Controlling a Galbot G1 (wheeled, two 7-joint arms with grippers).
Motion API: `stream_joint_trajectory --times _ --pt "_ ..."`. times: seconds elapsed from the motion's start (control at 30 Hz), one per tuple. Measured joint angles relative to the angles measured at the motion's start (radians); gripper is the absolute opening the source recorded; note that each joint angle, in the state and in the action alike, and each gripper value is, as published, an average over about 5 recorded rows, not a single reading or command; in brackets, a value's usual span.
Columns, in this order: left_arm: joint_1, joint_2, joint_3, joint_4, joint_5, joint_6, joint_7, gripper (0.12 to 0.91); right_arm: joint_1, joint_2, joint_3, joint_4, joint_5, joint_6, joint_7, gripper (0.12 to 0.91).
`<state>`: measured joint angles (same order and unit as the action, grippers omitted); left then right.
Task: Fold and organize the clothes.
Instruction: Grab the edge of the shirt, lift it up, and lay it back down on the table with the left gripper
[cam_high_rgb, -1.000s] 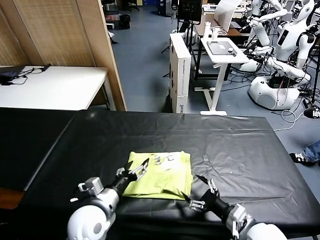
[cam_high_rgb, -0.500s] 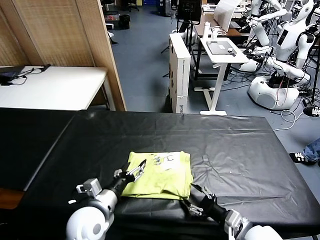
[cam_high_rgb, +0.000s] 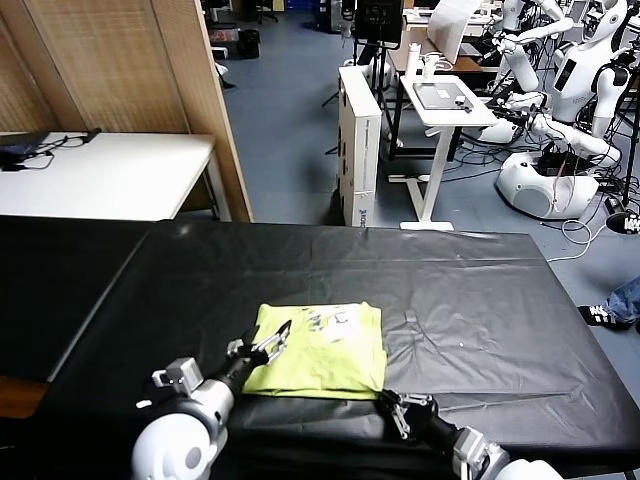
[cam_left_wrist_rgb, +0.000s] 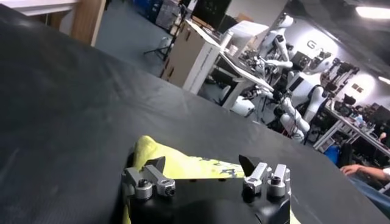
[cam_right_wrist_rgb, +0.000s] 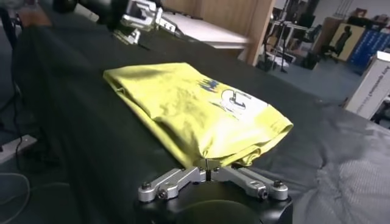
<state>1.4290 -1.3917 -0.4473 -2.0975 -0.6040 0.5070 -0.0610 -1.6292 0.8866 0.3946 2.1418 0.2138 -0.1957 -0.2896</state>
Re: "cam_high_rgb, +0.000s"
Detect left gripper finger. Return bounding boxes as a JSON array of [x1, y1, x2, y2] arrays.
[[226, 324, 262, 359], [251, 319, 294, 367]]

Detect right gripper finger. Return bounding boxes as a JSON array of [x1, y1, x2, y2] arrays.
[[374, 389, 415, 442], [398, 392, 436, 410]]

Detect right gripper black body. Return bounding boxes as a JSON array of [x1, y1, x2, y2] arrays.
[[408, 398, 464, 454]]

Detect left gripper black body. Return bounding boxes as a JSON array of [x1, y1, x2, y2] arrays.
[[218, 348, 257, 397]]

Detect yellow-green t-shirt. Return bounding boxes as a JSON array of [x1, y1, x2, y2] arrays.
[[241, 300, 389, 402]]

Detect white rounded robot base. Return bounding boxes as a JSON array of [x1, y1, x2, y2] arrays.
[[494, 151, 600, 222]]

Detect tall white cardboard box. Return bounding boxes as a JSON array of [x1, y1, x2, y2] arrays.
[[336, 66, 384, 229]]

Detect white table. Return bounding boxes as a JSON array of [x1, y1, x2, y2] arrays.
[[0, 131, 234, 223]]

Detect blue jeans leg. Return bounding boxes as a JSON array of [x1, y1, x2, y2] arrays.
[[605, 279, 640, 326]]

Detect black white-printed shoe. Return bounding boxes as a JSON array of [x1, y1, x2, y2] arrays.
[[605, 211, 640, 234]]

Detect white standing desk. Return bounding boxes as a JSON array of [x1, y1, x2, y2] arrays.
[[388, 74, 500, 232]]

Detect black pouch device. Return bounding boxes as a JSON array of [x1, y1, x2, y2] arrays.
[[0, 143, 40, 174]]

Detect grey laptop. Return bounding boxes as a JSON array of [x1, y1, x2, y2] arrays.
[[412, 81, 477, 112]]

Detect white bottle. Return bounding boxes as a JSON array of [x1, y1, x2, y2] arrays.
[[404, 43, 422, 82]]

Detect brown wooden desk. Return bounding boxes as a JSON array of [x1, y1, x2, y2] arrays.
[[387, 28, 507, 77]]

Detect black monitor on stand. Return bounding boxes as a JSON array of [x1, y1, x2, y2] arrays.
[[352, 0, 405, 52]]

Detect white humanoid robot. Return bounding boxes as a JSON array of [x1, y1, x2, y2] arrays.
[[479, 0, 633, 170], [491, 0, 574, 95]]

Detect white curved panel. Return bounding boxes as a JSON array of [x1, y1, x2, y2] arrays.
[[425, 0, 487, 66]]

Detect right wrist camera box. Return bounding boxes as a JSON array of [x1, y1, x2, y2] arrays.
[[451, 426, 510, 480]]

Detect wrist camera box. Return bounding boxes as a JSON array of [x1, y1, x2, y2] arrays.
[[150, 355, 204, 392], [451, 426, 510, 480]]

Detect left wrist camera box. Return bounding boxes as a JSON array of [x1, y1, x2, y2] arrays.
[[150, 355, 204, 392]]

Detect white floor cable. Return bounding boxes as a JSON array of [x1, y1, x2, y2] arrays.
[[544, 218, 614, 264]]

